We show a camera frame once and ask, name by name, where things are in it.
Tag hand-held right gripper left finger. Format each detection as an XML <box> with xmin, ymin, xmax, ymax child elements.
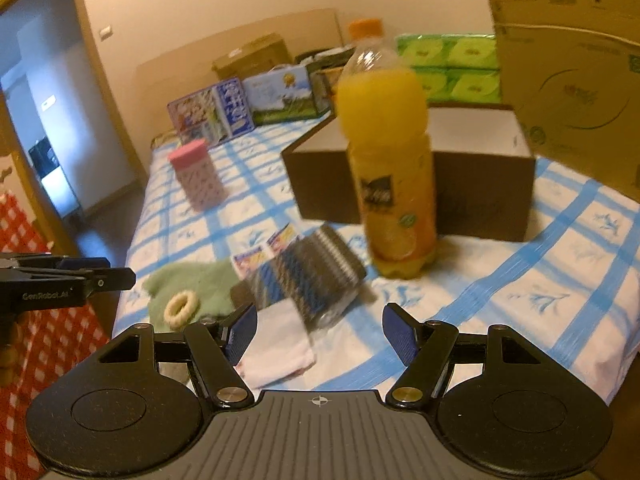
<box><xmin>97</xmin><ymin>302</ymin><xmax>258</xmax><ymax>408</ymax></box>

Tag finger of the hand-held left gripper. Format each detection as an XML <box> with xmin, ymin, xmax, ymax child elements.
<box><xmin>0</xmin><ymin>254</ymin><xmax>112</xmax><ymax>275</ymax></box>
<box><xmin>84</xmin><ymin>267</ymin><xmax>137</xmax><ymax>295</ymax></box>

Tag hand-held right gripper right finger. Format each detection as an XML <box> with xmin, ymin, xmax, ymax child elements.
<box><xmin>382</xmin><ymin>303</ymin><xmax>543</xmax><ymax>408</ymax></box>

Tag white cloth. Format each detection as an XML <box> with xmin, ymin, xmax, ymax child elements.
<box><xmin>235</xmin><ymin>297</ymin><xmax>316</xmax><ymax>389</ymax></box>

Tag cream hair ring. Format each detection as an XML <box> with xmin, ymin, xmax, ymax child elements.
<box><xmin>164</xmin><ymin>291</ymin><xmax>200</xmax><ymax>330</ymax></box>

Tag green fluffy cloth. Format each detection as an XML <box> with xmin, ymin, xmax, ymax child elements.
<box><xmin>142</xmin><ymin>261</ymin><xmax>242</xmax><ymax>331</ymax></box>

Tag packaged striped socks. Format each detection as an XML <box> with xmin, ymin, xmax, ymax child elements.
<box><xmin>231</xmin><ymin>224</ymin><xmax>369</xmax><ymax>330</ymax></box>

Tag brown cardboard box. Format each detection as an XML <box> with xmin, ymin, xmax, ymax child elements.
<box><xmin>281</xmin><ymin>105</ymin><xmax>537</xmax><ymax>244</ymax></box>

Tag red checked bag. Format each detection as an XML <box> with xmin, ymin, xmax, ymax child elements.
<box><xmin>0</xmin><ymin>195</ymin><xmax>115</xmax><ymax>480</ymax></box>

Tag blue checked bedsheet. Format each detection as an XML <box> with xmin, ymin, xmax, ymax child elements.
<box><xmin>112</xmin><ymin>109</ymin><xmax>640</xmax><ymax>407</ymax></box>

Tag pink patterned canister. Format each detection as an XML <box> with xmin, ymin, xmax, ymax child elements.
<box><xmin>167</xmin><ymin>141</ymin><xmax>225</xmax><ymax>212</ymax></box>

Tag blue printed carton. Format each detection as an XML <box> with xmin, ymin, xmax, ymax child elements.
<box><xmin>166</xmin><ymin>77</ymin><xmax>254</xmax><ymax>149</ymax></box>

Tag orange juice bottle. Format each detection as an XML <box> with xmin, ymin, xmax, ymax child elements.
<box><xmin>334</xmin><ymin>19</ymin><xmax>438</xmax><ymax>279</ymax></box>

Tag wooden headboard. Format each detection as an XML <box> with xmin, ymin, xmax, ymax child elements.
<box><xmin>136</xmin><ymin>8</ymin><xmax>344</xmax><ymax>107</ymax></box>

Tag green landscape printed box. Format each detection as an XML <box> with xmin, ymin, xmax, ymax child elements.
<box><xmin>243</xmin><ymin>65</ymin><xmax>333</xmax><ymax>127</ymax></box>

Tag dark printed box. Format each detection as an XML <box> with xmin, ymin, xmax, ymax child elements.
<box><xmin>295</xmin><ymin>46</ymin><xmax>357</xmax><ymax>111</ymax></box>

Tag small tan cardboard box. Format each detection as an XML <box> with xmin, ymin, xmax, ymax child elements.
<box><xmin>212</xmin><ymin>33</ymin><xmax>294</xmax><ymax>81</ymax></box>

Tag green tissue pack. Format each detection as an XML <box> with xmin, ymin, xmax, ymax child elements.
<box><xmin>395</xmin><ymin>32</ymin><xmax>502</xmax><ymax>106</ymax></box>

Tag large tan cardboard box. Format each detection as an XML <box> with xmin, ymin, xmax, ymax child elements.
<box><xmin>481</xmin><ymin>0</ymin><xmax>640</xmax><ymax>202</ymax></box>

